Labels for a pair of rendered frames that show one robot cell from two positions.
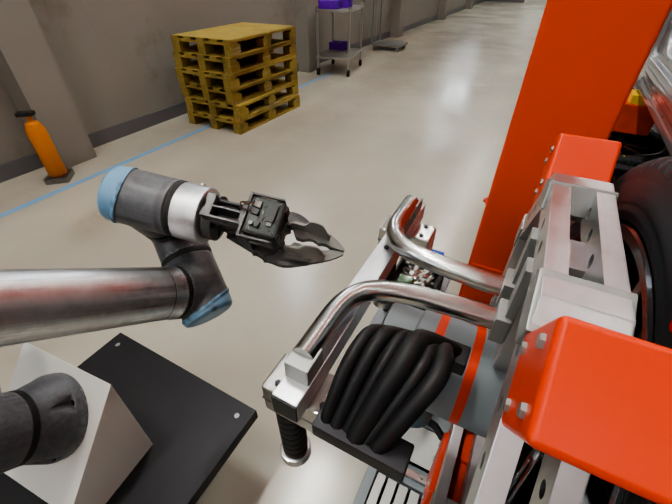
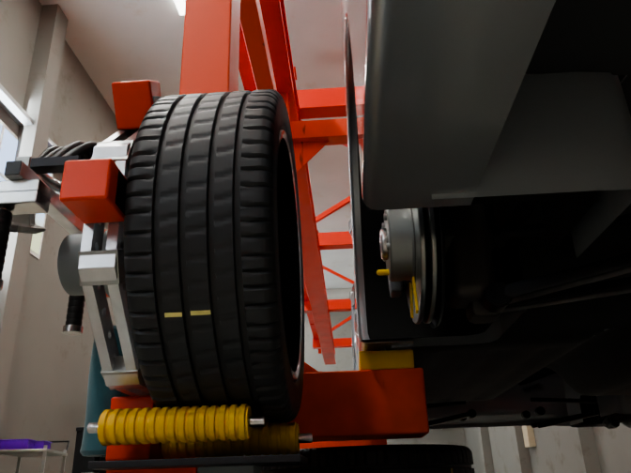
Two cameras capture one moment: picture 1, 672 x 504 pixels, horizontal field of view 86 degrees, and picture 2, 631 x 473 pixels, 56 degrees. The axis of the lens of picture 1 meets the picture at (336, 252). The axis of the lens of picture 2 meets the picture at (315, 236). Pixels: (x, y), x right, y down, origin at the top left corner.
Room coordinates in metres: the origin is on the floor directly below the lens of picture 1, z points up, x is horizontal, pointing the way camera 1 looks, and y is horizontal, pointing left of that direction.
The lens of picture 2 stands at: (-0.91, -0.05, 0.41)
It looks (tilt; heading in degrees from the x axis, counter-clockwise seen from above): 23 degrees up; 335
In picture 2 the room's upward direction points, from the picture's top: 2 degrees counter-clockwise
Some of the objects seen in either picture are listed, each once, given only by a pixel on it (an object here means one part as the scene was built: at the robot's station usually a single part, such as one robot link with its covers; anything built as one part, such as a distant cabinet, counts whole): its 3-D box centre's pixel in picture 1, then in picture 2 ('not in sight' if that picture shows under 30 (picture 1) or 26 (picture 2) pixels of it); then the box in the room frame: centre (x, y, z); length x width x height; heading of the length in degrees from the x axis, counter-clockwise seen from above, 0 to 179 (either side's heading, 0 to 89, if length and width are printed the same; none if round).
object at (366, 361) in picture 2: not in sight; (385, 364); (0.47, -0.88, 0.71); 0.14 x 0.14 x 0.05; 62
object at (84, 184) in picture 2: not in sight; (96, 191); (-0.01, -0.09, 0.85); 0.09 x 0.08 x 0.07; 152
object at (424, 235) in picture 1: (406, 237); not in sight; (0.52, -0.13, 0.93); 0.09 x 0.05 x 0.05; 62
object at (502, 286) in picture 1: (455, 220); not in sight; (0.42, -0.17, 1.03); 0.19 x 0.18 x 0.11; 62
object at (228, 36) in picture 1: (241, 74); not in sight; (4.13, 0.99, 0.40); 1.10 x 0.75 x 0.80; 152
